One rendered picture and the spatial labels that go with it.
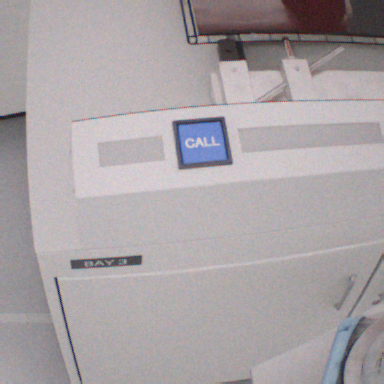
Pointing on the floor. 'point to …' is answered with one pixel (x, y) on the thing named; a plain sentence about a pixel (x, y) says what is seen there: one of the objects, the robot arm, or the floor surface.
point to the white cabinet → (208, 301)
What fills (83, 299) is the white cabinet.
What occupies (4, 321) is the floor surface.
